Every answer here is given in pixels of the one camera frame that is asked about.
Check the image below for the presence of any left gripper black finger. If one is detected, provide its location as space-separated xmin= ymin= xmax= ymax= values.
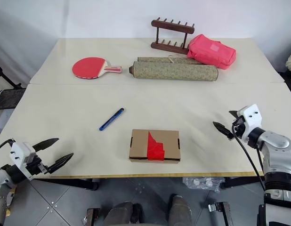
xmin=47 ymin=152 xmax=74 ymax=175
xmin=32 ymin=138 xmax=60 ymax=152

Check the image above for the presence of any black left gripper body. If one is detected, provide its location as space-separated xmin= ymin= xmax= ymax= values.
xmin=24 ymin=152 xmax=54 ymax=176

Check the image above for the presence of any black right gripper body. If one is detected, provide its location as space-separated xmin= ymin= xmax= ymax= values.
xmin=231 ymin=115 xmax=246 ymax=140

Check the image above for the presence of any blue pen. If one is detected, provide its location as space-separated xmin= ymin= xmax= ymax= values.
xmin=99 ymin=107 xmax=125 ymax=132

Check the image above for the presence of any red sealing tape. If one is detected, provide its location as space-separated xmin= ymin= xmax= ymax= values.
xmin=146 ymin=131 xmax=165 ymax=161

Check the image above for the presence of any brown cardboard box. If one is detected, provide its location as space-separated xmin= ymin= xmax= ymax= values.
xmin=128 ymin=129 xmax=182 ymax=164

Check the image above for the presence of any clear plastic bag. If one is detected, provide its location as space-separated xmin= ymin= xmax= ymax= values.
xmin=182 ymin=176 xmax=226 ymax=193

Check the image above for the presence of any black side platform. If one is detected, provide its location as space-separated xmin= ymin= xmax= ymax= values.
xmin=0 ymin=88 xmax=26 ymax=110

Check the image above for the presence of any pink fabric pouch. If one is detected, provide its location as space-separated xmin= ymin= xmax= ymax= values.
xmin=186 ymin=34 xmax=237 ymax=70

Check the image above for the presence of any thick patterned rolled scroll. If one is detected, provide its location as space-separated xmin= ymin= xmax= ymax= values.
xmin=129 ymin=61 xmax=218 ymax=82

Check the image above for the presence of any black tripod stand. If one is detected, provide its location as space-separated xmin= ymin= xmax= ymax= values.
xmin=0 ymin=63 xmax=26 ymax=89

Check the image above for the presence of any dark rounded shape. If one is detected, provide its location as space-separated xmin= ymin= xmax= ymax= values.
xmin=105 ymin=202 xmax=135 ymax=226
xmin=168 ymin=194 xmax=193 ymax=226

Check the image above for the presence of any red table tennis paddle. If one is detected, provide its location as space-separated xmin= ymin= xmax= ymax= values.
xmin=72 ymin=56 xmax=123 ymax=80

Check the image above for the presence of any dark wooden peg rack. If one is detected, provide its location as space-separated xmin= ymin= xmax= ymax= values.
xmin=150 ymin=17 xmax=196 ymax=56

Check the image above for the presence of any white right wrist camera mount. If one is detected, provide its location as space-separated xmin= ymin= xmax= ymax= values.
xmin=236 ymin=104 xmax=264 ymax=142

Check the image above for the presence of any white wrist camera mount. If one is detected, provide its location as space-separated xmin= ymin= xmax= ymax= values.
xmin=236 ymin=104 xmax=264 ymax=142
xmin=9 ymin=142 xmax=39 ymax=181

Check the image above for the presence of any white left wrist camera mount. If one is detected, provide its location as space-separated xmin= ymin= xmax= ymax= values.
xmin=9 ymin=142 xmax=39 ymax=181

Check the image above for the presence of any black table leg frame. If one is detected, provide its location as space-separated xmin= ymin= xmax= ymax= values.
xmin=221 ymin=175 xmax=266 ymax=189
xmin=33 ymin=178 xmax=99 ymax=191

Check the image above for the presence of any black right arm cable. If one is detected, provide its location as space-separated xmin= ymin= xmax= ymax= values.
xmin=232 ymin=124 xmax=267 ymax=192

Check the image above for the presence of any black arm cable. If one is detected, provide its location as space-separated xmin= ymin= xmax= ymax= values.
xmin=0 ymin=138 xmax=16 ymax=152
xmin=232 ymin=124 xmax=267 ymax=192

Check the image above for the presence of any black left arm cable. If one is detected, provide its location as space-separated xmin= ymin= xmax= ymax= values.
xmin=0 ymin=138 xmax=16 ymax=152

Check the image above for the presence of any dark metal floor bracket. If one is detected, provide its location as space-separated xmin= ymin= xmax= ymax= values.
xmin=208 ymin=202 xmax=232 ymax=226
xmin=85 ymin=208 xmax=101 ymax=226

